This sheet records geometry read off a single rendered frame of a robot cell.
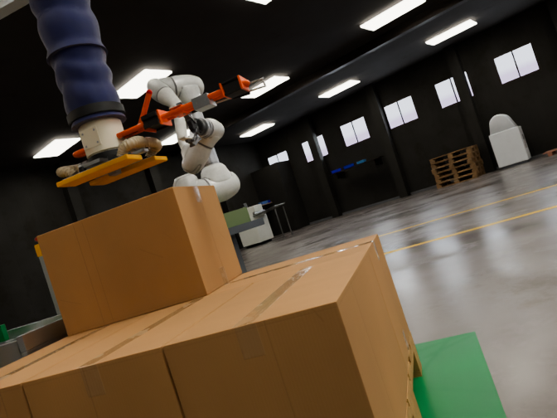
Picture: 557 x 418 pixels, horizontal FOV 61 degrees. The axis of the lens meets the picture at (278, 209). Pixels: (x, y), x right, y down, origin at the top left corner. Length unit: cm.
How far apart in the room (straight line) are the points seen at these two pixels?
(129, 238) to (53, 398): 69
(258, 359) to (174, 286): 80
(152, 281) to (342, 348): 98
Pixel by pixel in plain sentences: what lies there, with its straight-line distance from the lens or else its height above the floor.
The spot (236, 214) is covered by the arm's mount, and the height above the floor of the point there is 81.
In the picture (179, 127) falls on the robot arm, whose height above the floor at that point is 132.
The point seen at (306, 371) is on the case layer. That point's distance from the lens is 97.
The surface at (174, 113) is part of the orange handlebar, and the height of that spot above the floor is 122.
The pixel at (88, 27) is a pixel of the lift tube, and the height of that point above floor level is 167.
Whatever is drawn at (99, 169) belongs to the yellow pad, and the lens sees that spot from 189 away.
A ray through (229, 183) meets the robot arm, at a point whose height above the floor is 99.
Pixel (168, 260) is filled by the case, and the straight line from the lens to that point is 172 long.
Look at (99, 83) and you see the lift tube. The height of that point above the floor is 144.
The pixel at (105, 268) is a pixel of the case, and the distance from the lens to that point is 185.
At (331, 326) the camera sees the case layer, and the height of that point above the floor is 50.
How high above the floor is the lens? 73
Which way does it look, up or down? 1 degrees up
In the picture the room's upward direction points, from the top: 18 degrees counter-clockwise
